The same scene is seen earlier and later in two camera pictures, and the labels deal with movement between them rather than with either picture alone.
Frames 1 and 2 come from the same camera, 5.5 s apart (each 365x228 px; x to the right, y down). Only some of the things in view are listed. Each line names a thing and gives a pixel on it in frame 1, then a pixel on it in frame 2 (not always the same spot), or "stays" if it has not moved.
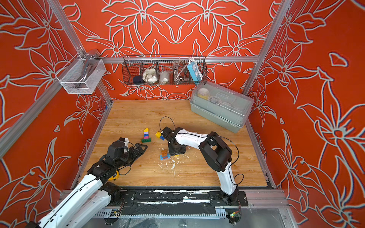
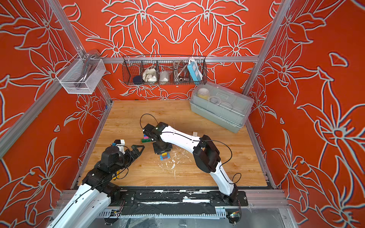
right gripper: (182, 151) to (168, 149)
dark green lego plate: (146, 140) stays
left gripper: (136, 154) stays
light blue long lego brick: (168, 156) stays
